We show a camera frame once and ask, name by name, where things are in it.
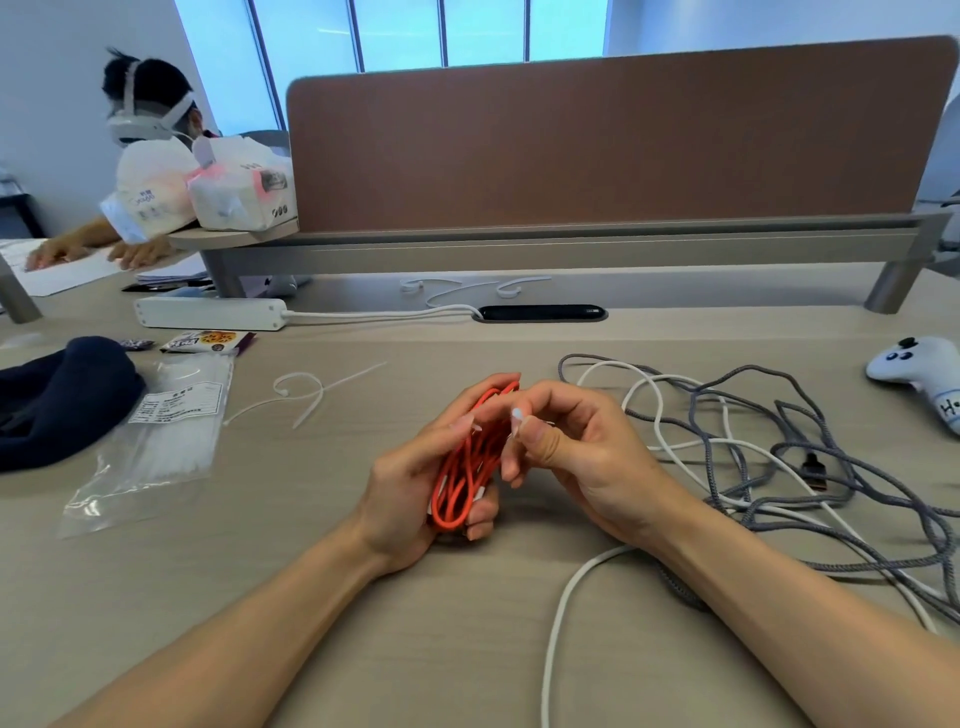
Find person's left forearm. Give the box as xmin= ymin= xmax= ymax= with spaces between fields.
xmin=48 ymin=521 xmax=391 ymax=728

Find brown desk divider panel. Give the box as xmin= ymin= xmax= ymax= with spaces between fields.
xmin=285 ymin=34 xmax=960 ymax=234

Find white printed snack packet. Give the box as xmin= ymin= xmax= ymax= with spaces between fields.
xmin=159 ymin=329 xmax=258 ymax=356

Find navy baseball cap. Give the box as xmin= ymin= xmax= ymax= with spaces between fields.
xmin=0 ymin=335 xmax=148 ymax=474

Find person's right hand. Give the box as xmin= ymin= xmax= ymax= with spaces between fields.
xmin=468 ymin=380 xmax=703 ymax=556

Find black flat tablet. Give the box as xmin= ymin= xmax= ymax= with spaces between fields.
xmin=122 ymin=278 xmax=215 ymax=294

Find person's left hand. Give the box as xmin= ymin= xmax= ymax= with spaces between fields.
xmin=352 ymin=372 xmax=526 ymax=579

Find round beige shelf board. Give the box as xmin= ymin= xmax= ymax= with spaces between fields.
xmin=168 ymin=221 xmax=301 ymax=251

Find person's right forearm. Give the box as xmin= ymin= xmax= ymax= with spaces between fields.
xmin=644 ymin=498 xmax=960 ymax=728

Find white head-mounted headset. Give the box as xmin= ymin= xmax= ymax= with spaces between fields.
xmin=107 ymin=61 xmax=198 ymax=148

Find white power strip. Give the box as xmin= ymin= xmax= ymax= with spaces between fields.
xmin=134 ymin=296 xmax=290 ymax=332

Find white labelled hand controller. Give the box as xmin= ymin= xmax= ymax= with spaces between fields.
xmin=866 ymin=335 xmax=960 ymax=436

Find dark side table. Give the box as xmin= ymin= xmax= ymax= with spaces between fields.
xmin=0 ymin=168 xmax=46 ymax=240

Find white paper sheets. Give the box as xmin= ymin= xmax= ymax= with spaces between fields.
xmin=0 ymin=238 xmax=211 ymax=298

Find large glass window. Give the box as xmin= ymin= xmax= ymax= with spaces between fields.
xmin=173 ymin=0 xmax=610 ymax=136

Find clear bag of zip ties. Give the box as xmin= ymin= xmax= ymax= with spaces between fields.
xmin=57 ymin=352 xmax=235 ymax=540

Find white cable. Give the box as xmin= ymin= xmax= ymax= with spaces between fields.
xmin=539 ymin=359 xmax=960 ymax=728

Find grey metal desk shelf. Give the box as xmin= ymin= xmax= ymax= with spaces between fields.
xmin=200 ymin=209 xmax=954 ymax=315
xmin=0 ymin=254 xmax=44 ymax=325

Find white power strip cord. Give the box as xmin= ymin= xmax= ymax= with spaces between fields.
xmin=284 ymin=303 xmax=484 ymax=325

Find grey braided cable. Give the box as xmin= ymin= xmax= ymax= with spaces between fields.
xmin=558 ymin=353 xmax=960 ymax=624

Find red cable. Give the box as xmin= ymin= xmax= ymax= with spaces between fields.
xmin=427 ymin=378 xmax=523 ymax=534

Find white tissue pack pink label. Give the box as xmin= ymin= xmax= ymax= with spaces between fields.
xmin=185 ymin=134 xmax=299 ymax=232

